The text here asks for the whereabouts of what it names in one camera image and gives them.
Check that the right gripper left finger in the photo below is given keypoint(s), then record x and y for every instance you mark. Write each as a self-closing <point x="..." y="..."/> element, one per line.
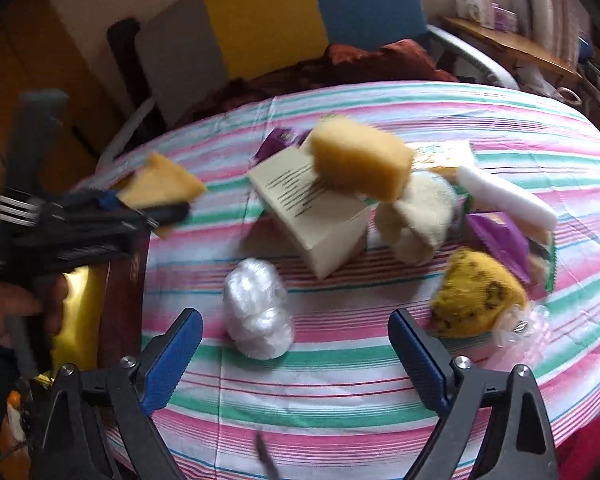
<point x="139" y="388"/>

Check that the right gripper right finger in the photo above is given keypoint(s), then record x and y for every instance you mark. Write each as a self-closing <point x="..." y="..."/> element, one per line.
<point x="454" y="394"/>

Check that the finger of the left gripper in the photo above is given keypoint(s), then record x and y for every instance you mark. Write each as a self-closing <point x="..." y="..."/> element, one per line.
<point x="154" y="217"/>
<point x="90" y="198"/>

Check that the yellow cloth puppet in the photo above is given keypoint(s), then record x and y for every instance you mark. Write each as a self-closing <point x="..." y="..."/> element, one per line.
<point x="160" y="182"/>

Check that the yellow spotted sponge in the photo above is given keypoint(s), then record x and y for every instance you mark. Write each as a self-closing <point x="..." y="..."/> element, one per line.
<point x="475" y="291"/>

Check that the white plastic bag ball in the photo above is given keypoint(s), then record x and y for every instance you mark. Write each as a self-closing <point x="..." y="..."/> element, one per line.
<point x="255" y="308"/>

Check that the purple sachet packet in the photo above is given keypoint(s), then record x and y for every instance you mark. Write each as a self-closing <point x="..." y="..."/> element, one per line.
<point x="502" y="239"/>

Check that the cream plush toy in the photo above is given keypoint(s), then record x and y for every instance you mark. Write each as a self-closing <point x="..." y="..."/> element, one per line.
<point x="417" y="224"/>

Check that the beige cardboard box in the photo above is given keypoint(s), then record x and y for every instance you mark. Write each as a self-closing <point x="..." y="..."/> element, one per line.
<point x="328" y="228"/>

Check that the white foam block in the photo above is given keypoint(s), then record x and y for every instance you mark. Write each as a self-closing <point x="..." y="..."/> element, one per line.
<point x="501" y="194"/>

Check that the orange rectangular sponge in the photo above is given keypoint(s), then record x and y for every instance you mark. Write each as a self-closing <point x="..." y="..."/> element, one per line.
<point x="360" y="159"/>

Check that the pink hair roller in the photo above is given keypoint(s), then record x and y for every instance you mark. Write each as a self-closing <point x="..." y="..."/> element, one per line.
<point x="525" y="327"/>

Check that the person's left hand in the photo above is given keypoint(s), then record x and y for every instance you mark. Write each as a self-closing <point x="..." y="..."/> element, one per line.
<point x="48" y="299"/>

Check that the gold tray box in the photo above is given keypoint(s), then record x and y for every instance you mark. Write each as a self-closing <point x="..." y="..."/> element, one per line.
<point x="77" y="342"/>

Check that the wooden wardrobe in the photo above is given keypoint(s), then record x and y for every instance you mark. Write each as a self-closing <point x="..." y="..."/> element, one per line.
<point x="36" y="51"/>

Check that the small purple wrapper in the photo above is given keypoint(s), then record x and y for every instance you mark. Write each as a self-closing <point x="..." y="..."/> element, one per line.
<point x="278" y="140"/>

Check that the striped bed sheet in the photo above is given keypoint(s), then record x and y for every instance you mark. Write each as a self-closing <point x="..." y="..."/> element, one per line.
<point x="338" y="404"/>

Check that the grey yellow blue chair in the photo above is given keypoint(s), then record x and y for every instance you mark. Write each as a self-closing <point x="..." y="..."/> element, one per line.
<point x="196" y="46"/>

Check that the dark red blanket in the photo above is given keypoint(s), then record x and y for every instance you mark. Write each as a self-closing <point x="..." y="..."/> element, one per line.
<point x="404" y="60"/>

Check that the wooden side shelf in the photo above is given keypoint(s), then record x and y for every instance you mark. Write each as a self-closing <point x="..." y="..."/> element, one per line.
<point x="516" y="47"/>

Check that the white boxes on shelf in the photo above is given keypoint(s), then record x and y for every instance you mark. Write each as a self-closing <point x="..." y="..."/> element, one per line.
<point x="488" y="14"/>

